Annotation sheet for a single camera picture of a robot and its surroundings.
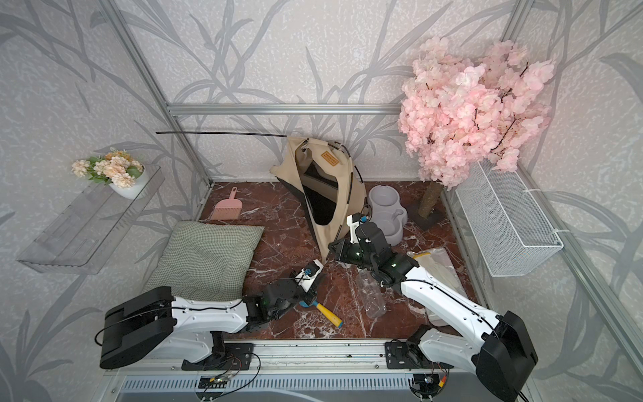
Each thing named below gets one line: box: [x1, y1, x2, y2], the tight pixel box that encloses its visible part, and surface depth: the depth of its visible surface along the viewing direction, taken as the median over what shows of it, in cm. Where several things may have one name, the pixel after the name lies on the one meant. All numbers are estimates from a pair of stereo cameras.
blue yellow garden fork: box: [298, 300, 345, 329], surface depth 82 cm
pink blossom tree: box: [397, 36, 556, 218], surface depth 68 cm
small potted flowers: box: [71, 149, 149, 200], surface depth 64 cm
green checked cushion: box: [143, 221, 265, 302], surface depth 95 cm
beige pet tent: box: [269, 135, 368, 263], surface depth 86 cm
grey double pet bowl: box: [367, 185, 408, 248], surface depth 108 cm
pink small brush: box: [210, 185, 243, 221], surface depth 111 cm
